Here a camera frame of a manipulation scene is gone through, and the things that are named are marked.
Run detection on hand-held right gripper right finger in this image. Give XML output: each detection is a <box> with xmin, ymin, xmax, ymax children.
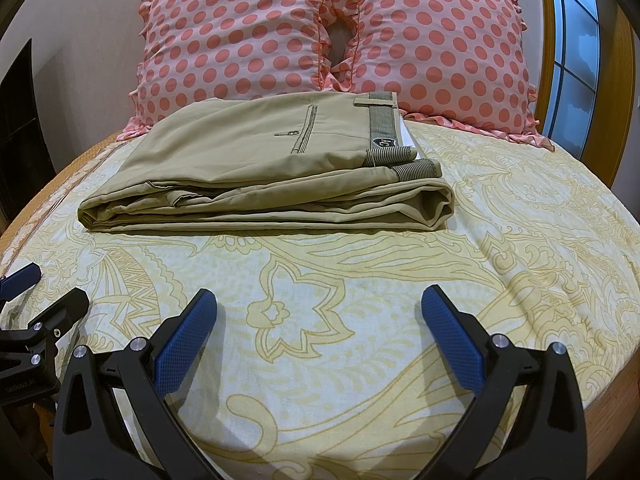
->
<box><xmin>421</xmin><ymin>284</ymin><xmax>589</xmax><ymax>480</ymax></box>

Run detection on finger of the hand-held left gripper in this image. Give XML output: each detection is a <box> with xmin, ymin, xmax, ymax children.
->
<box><xmin>27</xmin><ymin>287</ymin><xmax>90</xmax><ymax>349</ymax></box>
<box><xmin>0</xmin><ymin>263</ymin><xmax>42</xmax><ymax>307</ymax></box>

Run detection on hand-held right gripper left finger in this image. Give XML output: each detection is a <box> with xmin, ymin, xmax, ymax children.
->
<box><xmin>55</xmin><ymin>288</ymin><xmax>222</xmax><ymax>480</ymax></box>

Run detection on khaki pants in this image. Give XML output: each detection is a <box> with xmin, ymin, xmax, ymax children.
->
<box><xmin>77</xmin><ymin>90</ymin><xmax>454</xmax><ymax>234</ymax></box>

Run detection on yellow floral bed sheet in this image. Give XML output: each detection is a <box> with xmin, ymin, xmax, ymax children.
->
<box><xmin>0</xmin><ymin>119</ymin><xmax>640</xmax><ymax>480</ymax></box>

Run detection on black furniture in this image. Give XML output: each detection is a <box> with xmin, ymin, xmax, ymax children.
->
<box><xmin>0</xmin><ymin>39</ymin><xmax>57</xmax><ymax>227</ymax></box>

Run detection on pink polka dot pillow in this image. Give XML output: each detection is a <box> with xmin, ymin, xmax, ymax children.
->
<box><xmin>119</xmin><ymin>0</ymin><xmax>335</xmax><ymax>142</ymax></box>
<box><xmin>320</xmin><ymin>0</ymin><xmax>557</xmax><ymax>152</ymax></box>

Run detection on wooden framed window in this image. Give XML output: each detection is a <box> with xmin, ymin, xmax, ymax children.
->
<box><xmin>535</xmin><ymin>0</ymin><xmax>639</xmax><ymax>201</ymax></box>

